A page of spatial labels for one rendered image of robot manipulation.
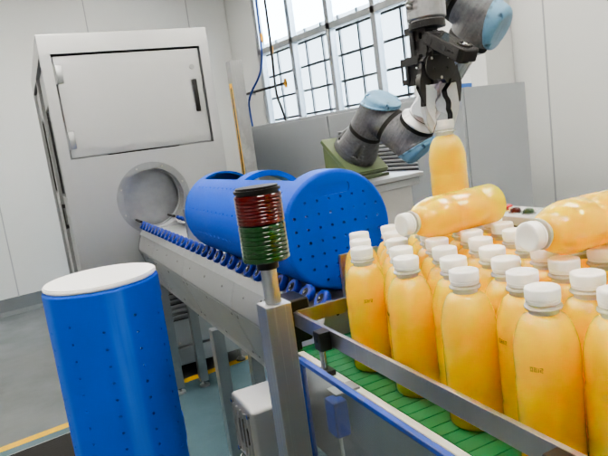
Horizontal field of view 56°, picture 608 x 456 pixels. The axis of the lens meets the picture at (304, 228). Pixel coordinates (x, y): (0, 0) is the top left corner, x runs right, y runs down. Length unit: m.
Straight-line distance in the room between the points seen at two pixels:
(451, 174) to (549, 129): 3.08
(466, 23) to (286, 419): 1.16
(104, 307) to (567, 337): 1.05
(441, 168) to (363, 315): 0.34
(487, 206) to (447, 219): 0.09
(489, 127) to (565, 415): 2.50
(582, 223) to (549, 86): 3.42
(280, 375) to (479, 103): 2.43
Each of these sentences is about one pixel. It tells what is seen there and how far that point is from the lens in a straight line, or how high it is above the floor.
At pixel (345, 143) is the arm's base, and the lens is 1.91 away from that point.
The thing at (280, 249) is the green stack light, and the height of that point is 1.17.
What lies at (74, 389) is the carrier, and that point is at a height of 0.79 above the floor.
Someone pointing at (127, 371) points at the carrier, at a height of 0.82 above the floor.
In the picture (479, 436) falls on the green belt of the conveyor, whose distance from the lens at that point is 0.84.
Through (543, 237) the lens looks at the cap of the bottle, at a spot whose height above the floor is 1.15.
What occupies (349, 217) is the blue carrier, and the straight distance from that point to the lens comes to 1.36.
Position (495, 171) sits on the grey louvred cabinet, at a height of 1.01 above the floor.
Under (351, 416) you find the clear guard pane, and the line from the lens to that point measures 0.88.
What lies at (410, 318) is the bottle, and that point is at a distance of 0.88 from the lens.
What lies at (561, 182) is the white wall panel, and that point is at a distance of 4.21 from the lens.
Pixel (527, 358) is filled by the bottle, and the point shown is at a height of 1.04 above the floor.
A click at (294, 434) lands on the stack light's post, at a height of 0.91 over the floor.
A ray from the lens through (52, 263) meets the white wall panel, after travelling 6.43.
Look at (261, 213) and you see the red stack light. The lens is 0.74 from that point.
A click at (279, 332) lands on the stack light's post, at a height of 1.06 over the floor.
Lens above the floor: 1.31
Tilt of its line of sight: 9 degrees down
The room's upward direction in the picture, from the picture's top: 8 degrees counter-clockwise
